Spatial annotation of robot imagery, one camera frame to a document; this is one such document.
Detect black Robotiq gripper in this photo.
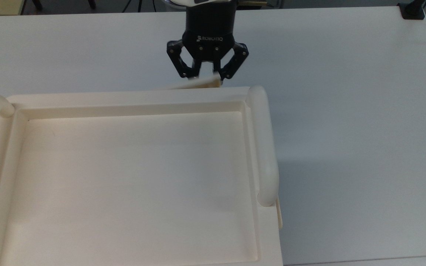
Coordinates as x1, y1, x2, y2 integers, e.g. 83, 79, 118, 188
166, 3, 250, 82

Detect cream plastic tray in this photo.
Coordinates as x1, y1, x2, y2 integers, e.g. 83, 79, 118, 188
0, 86, 284, 266

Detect black table clamp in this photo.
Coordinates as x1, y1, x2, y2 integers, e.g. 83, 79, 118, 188
398, 0, 426, 20

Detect long cream tubular cabinet handle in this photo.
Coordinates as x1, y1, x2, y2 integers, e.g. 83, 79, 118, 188
246, 85, 279, 207

